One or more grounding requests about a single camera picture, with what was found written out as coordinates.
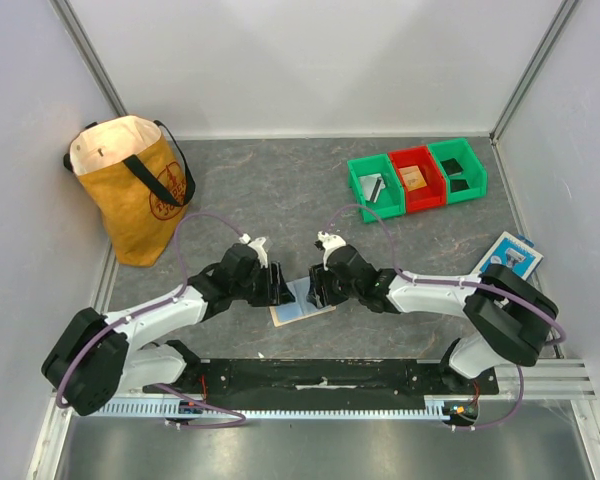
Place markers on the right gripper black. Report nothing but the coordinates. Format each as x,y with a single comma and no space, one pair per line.
323,285

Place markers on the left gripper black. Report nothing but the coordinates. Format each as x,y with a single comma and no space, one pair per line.
276,294

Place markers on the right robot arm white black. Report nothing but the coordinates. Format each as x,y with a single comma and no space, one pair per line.
512,319

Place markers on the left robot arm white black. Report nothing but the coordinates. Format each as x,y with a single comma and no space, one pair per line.
101,354

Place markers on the silver card in bin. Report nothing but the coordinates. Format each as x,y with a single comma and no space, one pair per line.
366,184

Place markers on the orange card in bin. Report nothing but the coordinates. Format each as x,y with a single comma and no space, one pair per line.
414,182

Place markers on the black card lower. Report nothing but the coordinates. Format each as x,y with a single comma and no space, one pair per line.
458,185

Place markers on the black card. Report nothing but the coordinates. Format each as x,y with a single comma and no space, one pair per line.
458,185
451,167

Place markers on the black card upper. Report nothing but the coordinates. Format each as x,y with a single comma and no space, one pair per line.
451,167

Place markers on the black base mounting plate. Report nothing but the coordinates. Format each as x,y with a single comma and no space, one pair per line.
242,384

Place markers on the left green plastic bin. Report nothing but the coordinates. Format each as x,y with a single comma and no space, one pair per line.
391,202

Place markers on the green plastic bin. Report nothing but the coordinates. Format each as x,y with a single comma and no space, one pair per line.
391,202
465,176

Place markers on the red plastic bin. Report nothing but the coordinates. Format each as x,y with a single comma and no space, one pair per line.
434,194

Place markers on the right green plastic bin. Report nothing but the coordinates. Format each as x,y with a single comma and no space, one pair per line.
465,176

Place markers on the yellow paper tote bag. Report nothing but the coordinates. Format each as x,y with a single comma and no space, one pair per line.
139,178

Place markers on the blue razor package box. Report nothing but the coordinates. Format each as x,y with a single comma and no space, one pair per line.
515,252

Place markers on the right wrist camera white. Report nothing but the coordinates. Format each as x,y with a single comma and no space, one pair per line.
328,244

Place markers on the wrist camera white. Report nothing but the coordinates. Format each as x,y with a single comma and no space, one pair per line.
328,244
261,245

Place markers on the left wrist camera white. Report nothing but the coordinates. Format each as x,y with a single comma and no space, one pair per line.
261,245

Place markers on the slotted cable duct rail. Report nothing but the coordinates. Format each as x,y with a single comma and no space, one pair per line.
174,408

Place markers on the aluminium frame profile rail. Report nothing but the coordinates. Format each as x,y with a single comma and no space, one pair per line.
549,376

